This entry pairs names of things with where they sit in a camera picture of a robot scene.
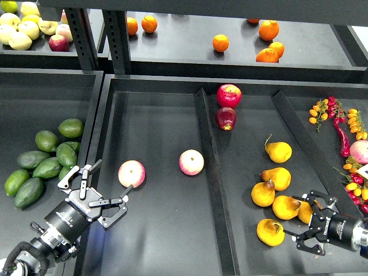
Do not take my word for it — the black left shelf post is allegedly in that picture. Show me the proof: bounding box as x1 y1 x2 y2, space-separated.
64 7 99 71

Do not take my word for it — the black divided centre tray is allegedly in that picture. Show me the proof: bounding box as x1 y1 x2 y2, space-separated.
64 76 367 275

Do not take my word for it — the orange tomato vine right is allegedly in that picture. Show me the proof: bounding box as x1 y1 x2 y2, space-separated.
347 109 367 140

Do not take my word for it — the black shelf upright post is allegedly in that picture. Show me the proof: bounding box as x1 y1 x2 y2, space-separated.
102 10 132 75

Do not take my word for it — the orange cherry tomato vine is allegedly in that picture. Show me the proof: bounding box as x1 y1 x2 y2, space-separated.
308 99 328 132

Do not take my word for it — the orange front right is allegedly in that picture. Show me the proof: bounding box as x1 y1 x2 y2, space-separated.
256 48 279 63

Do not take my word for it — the green avocado right edge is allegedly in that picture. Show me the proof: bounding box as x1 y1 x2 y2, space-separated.
58 166 71 181

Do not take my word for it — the dark avocado middle left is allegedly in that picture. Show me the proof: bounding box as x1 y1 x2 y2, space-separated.
17 151 51 170

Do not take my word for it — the red apple on shelf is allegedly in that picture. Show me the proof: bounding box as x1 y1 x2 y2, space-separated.
48 34 70 52

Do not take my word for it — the dark green avocado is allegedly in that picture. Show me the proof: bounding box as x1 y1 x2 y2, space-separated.
56 143 77 167

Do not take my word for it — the yellow pear under gripper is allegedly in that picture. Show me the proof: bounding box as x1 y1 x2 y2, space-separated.
251 179 275 207

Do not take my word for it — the black left tray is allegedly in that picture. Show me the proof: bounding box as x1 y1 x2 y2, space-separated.
1 68 104 259

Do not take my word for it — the dark avocado bottom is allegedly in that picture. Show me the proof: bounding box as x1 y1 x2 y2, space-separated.
14 177 44 209

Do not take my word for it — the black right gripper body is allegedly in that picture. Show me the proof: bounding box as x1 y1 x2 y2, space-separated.
309 208 359 252

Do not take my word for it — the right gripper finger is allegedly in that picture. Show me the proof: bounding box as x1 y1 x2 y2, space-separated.
283 228 325 256
292 190 336 216

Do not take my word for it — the mixed cherry tomato bunch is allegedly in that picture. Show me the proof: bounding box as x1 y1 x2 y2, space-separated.
333 156 367 218

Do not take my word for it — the green avocado centre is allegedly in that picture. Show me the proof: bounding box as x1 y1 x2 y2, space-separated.
33 157 63 179

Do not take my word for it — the yellow pear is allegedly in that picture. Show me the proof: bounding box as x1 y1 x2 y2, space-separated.
298 201 314 224
264 135 293 163
260 167 292 191
272 195 301 220
251 179 275 207
256 218 285 247

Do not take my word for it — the red chili pepper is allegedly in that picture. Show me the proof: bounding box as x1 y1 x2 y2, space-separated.
333 117 350 158

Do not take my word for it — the red cherry tomato vine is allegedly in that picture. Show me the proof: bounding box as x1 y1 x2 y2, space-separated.
327 96 346 124

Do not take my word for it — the green avocado middle right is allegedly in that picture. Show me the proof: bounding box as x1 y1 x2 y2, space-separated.
67 141 81 154

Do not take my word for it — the dark red apple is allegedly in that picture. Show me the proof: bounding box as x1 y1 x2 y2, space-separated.
215 107 237 131

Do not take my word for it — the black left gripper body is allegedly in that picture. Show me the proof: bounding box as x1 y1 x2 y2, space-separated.
45 188 102 242

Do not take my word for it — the pink apple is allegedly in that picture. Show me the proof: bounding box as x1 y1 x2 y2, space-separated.
179 149 204 176
118 160 145 188

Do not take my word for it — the bright red apple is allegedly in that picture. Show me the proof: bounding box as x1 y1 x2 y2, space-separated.
216 84 242 109

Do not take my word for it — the light green avocado left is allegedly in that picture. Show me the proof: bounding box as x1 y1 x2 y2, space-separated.
5 169 30 196

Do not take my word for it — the pink peach on shelf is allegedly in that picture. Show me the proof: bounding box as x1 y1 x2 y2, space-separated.
55 24 73 43

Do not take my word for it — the green avocado top right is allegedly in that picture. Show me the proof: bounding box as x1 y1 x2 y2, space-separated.
58 118 84 138

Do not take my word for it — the green avocado top left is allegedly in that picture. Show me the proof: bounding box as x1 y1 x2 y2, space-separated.
35 130 59 152

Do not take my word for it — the pink apple centre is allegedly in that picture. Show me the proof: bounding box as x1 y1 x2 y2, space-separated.
179 149 204 176

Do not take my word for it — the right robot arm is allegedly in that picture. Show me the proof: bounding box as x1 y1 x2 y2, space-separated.
283 190 367 258

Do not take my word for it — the yellow apple front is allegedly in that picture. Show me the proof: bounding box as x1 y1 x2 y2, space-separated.
9 32 32 51

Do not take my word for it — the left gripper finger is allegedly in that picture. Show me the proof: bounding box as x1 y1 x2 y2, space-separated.
57 159 102 200
88 185 134 231

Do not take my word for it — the white price tag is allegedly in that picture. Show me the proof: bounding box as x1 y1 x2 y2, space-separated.
356 164 368 180

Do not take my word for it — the pink apple left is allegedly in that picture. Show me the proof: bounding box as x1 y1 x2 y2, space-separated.
118 160 145 188

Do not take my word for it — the pink apple right edge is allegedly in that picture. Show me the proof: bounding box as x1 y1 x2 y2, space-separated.
350 140 368 164

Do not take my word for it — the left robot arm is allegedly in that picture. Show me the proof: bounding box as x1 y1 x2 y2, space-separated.
1 160 134 275

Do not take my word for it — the yellow pear top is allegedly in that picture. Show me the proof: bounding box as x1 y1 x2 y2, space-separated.
264 135 293 163

